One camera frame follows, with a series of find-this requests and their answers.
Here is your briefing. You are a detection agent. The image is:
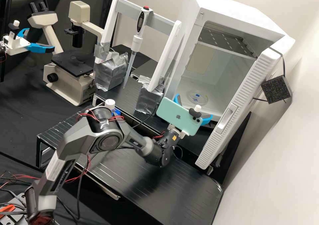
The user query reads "small bottle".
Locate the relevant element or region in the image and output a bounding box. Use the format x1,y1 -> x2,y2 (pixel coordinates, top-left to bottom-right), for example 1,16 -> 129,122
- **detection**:
104,99 -> 117,111

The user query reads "right wrist camera phone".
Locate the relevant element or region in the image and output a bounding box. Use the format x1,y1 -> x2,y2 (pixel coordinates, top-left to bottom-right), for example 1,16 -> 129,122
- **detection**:
156,97 -> 204,137

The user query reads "black cable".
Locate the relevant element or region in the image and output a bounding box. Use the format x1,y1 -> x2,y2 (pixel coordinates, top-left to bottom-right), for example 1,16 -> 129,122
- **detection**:
124,109 -> 162,131

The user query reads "incubator door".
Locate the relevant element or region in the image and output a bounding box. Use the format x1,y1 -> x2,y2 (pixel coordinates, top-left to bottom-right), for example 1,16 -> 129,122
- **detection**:
195,35 -> 293,171

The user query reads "cream microscope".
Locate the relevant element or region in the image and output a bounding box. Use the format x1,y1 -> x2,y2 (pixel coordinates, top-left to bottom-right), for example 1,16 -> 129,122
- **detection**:
27,0 -> 106,107

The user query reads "pipette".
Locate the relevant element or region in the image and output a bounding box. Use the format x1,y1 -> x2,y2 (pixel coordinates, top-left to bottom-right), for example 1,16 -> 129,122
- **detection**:
123,6 -> 153,89

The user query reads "white incubator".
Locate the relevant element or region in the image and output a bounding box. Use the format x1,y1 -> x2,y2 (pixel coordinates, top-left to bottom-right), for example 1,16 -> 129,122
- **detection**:
163,0 -> 286,137

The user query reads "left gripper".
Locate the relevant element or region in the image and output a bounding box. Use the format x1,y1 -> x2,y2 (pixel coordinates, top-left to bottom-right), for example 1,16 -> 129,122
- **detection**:
6,28 -> 56,56

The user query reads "petri dish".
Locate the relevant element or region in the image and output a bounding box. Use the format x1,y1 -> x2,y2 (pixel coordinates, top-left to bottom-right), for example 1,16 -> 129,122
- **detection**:
186,89 -> 210,107

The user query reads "white pipette stand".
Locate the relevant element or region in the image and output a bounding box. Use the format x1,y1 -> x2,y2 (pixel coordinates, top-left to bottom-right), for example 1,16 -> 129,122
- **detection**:
93,0 -> 185,116

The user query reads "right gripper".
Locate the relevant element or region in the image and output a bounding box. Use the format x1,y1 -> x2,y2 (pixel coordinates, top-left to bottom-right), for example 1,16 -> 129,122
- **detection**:
167,93 -> 214,137

